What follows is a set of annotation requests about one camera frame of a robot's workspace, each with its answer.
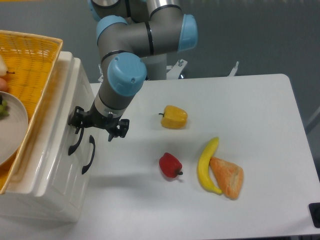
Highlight yellow bell pepper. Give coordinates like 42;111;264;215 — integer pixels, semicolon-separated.
158;105;188;130

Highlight white pear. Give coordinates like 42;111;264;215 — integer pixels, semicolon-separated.
0;55;15;77

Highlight black corner device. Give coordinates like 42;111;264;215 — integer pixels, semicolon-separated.
308;202;320;229

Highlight red bell pepper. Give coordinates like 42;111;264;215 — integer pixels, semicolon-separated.
158;152;183;178

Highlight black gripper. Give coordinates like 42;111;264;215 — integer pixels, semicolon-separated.
67;106;130;142

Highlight green grapes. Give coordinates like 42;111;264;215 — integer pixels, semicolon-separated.
0;98;9;118

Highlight yellow wicker basket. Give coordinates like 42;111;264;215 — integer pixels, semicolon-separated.
0;30;63;194

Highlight peach fruit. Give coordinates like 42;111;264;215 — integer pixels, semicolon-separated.
0;77;9;92

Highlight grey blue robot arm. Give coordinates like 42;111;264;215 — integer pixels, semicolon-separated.
68;0;198;139

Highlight white plate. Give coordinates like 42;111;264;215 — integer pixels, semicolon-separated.
0;91;29;164

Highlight white drawer cabinet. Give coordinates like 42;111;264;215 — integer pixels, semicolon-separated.
0;51;99;222

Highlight white drawer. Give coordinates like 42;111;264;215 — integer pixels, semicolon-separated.
65;120;99;222
37;57;102;198

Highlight yellow banana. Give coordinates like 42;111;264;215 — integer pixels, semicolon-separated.
196;137;223;195

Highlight orange bread slice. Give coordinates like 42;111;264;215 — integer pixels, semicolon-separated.
209;157;244;200

